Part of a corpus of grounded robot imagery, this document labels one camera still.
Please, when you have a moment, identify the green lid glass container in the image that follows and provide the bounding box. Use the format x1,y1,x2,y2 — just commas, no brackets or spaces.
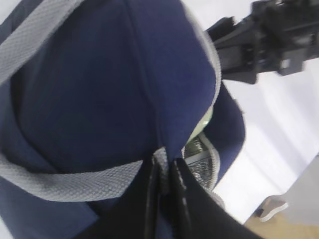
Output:
182,107,220,191

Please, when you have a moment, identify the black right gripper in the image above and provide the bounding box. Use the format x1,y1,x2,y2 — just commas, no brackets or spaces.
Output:
206,0,319,84

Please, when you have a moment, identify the navy blue lunch bag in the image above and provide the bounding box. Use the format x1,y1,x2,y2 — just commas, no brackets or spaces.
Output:
0,0,245,239

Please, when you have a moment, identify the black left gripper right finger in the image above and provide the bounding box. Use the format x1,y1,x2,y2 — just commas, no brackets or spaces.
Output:
171,158,260,239

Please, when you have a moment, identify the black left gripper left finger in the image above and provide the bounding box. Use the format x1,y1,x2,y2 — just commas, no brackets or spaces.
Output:
77,159,170,239

